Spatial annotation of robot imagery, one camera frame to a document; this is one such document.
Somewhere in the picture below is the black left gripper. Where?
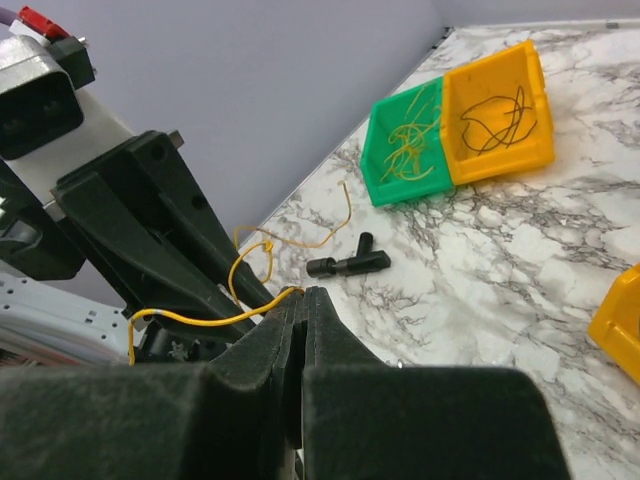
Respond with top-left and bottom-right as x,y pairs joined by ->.
0,130 -> 276,361

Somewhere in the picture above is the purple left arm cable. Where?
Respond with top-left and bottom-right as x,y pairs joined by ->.
7,0 -> 39,24

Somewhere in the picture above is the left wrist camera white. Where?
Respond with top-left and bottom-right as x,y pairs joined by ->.
1,6 -> 134,179

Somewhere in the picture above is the green plastic bin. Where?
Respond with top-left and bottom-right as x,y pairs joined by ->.
360,77 -> 454,207

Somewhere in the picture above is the black T-handle tool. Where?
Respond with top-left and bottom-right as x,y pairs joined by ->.
306,232 -> 391,279

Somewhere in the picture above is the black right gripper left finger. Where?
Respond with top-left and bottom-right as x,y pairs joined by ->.
1,286 -> 303,479

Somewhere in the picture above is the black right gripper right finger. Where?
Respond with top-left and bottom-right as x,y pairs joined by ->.
299,287 -> 570,479

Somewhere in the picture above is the yellow bin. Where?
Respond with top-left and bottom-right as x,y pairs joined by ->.
440,40 -> 555,186
588,264 -> 640,384

